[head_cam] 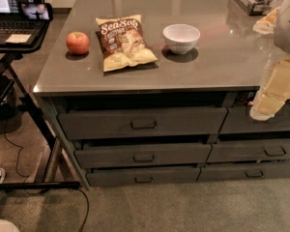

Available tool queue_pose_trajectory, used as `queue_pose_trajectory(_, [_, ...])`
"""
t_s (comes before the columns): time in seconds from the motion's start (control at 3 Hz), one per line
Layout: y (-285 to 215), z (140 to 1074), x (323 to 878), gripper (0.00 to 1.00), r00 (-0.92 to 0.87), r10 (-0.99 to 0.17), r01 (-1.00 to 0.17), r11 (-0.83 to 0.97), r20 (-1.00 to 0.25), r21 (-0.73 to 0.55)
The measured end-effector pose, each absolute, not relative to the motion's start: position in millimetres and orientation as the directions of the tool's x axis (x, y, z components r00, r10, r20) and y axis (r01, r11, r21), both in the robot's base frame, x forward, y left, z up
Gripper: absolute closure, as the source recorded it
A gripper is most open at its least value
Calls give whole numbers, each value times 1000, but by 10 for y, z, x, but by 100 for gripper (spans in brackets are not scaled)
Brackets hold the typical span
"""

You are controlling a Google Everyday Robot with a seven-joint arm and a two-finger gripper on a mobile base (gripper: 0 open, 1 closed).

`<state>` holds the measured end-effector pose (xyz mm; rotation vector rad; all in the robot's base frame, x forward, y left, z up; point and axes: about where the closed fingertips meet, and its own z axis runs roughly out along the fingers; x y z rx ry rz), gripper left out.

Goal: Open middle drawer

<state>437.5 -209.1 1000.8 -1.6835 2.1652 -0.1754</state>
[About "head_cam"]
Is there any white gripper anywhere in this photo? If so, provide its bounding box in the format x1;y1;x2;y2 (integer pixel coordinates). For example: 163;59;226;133
249;7;290;121

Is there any grey drawer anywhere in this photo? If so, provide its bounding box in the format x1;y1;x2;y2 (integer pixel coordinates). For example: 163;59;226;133
207;139;290;163
87;165;200;187
74;142;212;169
58;107;227;140
220;104;290;134
198;162;290;182

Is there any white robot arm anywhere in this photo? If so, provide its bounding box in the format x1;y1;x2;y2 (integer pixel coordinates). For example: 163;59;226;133
249;0;290;121

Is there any white bowl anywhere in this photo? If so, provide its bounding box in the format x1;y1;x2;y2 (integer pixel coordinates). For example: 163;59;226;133
162;24;200;54

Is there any sea salt chips bag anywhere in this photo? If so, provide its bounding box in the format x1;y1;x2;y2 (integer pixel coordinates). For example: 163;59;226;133
96;14;158;72

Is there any red apple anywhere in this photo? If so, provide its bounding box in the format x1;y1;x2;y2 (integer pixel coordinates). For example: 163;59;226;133
66;32;90;55

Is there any black smartphone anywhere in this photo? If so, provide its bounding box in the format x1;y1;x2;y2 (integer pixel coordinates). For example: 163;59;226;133
18;3;53;21

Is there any yellow sticky note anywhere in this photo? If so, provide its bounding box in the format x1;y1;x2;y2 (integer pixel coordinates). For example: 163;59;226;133
6;34;31;44

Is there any black laptop stand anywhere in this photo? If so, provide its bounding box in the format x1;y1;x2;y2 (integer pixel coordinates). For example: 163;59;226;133
0;22;80;193

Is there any black laptop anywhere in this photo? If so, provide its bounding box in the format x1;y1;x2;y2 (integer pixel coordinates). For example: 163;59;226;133
0;0;50;47

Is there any beige trouser knee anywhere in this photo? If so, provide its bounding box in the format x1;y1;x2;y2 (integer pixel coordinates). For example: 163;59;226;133
0;219;20;232

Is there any black cable on floor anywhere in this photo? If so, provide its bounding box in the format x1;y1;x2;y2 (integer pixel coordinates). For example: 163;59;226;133
2;113;90;232

